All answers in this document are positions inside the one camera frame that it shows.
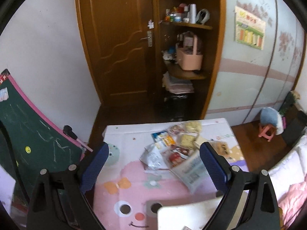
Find pink plastic stool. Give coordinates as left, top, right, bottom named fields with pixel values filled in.
left=258, top=124, right=276, bottom=142

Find oats protein stick packet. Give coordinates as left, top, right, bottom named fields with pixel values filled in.
left=159, top=135, right=176, bottom=147

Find white plastic tray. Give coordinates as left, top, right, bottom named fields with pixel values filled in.
left=157, top=191, right=249, bottom=230

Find large white blue snack bag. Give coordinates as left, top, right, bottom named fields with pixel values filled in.
left=171, top=150, right=209, bottom=194

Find cartoon printed tablecloth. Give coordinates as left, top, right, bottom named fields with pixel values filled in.
left=92, top=117, right=250, bottom=230

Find orange biscuit pack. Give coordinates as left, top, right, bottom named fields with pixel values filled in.
left=210, top=141, right=230, bottom=158

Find pink storage basket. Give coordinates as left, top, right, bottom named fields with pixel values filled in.
left=176, top=34, right=203, bottom=71

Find wooden corner shelf unit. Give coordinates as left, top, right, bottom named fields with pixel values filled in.
left=154, top=0, right=226, bottom=121

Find white silver snack bag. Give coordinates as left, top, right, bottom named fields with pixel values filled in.
left=139, top=141, right=169, bottom=170

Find cream wafer pack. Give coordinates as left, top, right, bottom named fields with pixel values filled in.
left=194, top=135, right=209, bottom=149

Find nut cluster packet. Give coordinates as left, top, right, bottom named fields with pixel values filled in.
left=167, top=124, right=185, bottom=135

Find folded towels stack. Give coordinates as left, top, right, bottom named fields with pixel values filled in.
left=162, top=72, right=194, bottom=94

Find green chalkboard pink frame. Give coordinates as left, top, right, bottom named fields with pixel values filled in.
left=1, top=70, right=86, bottom=212

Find pink blanket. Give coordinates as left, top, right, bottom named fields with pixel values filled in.
left=278, top=177, right=306, bottom=229

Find wall calendar poster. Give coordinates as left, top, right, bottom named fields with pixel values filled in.
left=235, top=6, right=266, bottom=50

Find shelf bottles and items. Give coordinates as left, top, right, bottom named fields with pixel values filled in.
left=163, top=4, right=211, bottom=25

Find blue white snack packet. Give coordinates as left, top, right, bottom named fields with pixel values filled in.
left=151, top=130, right=169, bottom=142

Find brown wooden door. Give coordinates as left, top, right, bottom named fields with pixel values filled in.
left=78, top=0, right=156, bottom=106

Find pastel floral wardrobe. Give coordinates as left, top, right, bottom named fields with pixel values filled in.
left=205, top=0, right=305, bottom=126

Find red round snack packet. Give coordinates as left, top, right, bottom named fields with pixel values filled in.
left=169, top=152, right=185, bottom=167

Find white pillow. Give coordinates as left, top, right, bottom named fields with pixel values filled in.
left=268, top=135, right=307, bottom=202

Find red white snack packet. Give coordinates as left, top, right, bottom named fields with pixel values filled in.
left=169, top=145, right=194, bottom=159

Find yellow puff snack bag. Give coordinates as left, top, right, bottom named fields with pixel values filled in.
left=184, top=121, right=202, bottom=133

